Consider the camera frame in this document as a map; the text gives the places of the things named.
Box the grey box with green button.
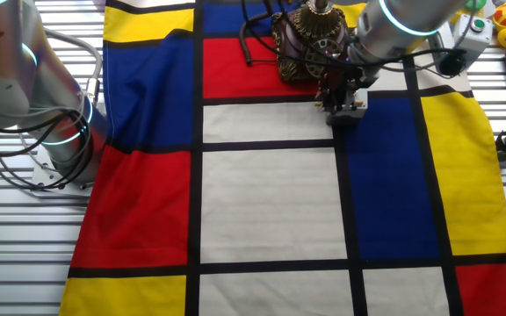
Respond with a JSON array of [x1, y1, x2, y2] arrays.
[[452, 12, 494, 67]]

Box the grey box with red button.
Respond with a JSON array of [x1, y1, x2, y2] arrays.
[[325, 87, 369, 127]]

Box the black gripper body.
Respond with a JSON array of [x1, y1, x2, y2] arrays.
[[321, 65, 367, 93]]

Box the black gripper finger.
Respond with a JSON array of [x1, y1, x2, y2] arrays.
[[318, 87, 337, 114], [336, 89, 356, 114]]

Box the brown coiled phone cord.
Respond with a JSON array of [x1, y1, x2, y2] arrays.
[[238, 11, 280, 67]]

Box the colourful Mondrian pattern tablecloth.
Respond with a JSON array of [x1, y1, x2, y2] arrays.
[[58, 0, 506, 316]]

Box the wrist camera on grey bracket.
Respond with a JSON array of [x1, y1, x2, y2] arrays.
[[428, 25, 467, 77]]

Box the yellow box with green button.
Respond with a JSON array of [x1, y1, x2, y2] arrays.
[[450, 0, 487, 24]]

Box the brown brass rotary phone base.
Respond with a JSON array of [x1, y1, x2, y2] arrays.
[[271, 0, 355, 84]]

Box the black base cable bundle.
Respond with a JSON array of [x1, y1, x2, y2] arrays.
[[0, 109, 95, 192]]

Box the thick grey robot cable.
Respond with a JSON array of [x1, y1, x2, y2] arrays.
[[44, 28, 105, 106]]

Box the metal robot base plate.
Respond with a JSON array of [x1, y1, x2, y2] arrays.
[[31, 144, 96, 197]]

